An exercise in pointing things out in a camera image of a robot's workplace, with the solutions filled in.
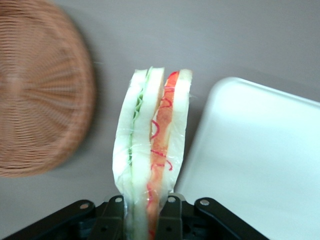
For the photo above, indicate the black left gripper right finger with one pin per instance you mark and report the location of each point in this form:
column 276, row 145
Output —
column 172, row 220

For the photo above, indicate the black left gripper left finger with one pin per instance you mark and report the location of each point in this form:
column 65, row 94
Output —
column 110, row 220

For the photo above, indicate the triangle sandwich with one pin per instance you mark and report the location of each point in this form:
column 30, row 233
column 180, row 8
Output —
column 152, row 150

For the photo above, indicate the cream plastic serving tray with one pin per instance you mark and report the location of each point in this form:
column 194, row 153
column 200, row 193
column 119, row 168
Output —
column 250, row 162

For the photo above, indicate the brown round wicker basket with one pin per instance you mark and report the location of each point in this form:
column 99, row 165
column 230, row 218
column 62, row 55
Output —
column 37, row 95

